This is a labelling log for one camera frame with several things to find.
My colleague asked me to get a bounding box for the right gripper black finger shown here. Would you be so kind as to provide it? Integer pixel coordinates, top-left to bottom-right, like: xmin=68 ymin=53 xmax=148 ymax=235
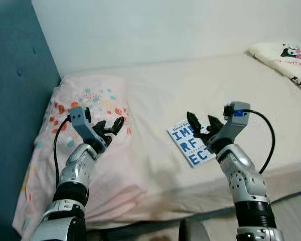
xmin=206 ymin=114 xmax=224 ymax=133
xmin=187 ymin=111 xmax=204 ymax=135

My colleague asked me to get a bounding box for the white book with blue letters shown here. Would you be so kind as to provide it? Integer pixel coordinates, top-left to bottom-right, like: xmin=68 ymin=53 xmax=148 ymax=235
xmin=167 ymin=120 xmax=216 ymax=168

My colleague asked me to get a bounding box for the pink pillow with coloured spots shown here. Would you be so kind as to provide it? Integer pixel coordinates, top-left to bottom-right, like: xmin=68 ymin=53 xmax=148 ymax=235
xmin=13 ymin=74 xmax=146 ymax=236

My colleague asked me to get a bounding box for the cream cartoon print duvet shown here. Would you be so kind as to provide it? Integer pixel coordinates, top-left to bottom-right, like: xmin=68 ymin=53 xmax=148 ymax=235
xmin=247 ymin=42 xmax=301 ymax=94

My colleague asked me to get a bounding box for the mattress with cream sheet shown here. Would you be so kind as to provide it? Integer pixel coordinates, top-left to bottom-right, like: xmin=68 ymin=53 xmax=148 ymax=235
xmin=60 ymin=50 xmax=301 ymax=224

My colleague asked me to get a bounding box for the grey robot right leg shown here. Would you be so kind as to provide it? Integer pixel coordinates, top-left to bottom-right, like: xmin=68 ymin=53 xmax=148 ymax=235
xmin=178 ymin=218 xmax=211 ymax=241

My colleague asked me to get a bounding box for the dark teal padded headboard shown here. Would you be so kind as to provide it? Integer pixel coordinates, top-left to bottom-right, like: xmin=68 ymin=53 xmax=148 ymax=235
xmin=0 ymin=0 xmax=62 ymax=241

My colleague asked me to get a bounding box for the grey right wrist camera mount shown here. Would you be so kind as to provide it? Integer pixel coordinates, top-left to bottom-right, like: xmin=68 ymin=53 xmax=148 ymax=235
xmin=208 ymin=101 xmax=251 ymax=151

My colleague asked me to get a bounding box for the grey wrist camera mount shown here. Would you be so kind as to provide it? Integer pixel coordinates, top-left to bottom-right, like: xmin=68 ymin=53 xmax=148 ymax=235
xmin=69 ymin=106 xmax=108 ymax=149
xmin=208 ymin=101 xmax=251 ymax=151

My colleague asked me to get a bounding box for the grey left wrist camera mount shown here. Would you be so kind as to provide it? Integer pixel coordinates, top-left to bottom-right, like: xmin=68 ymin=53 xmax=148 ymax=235
xmin=69 ymin=106 xmax=108 ymax=149

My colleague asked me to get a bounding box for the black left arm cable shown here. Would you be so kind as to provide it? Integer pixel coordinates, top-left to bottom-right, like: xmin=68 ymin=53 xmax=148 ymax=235
xmin=53 ymin=114 xmax=73 ymax=189

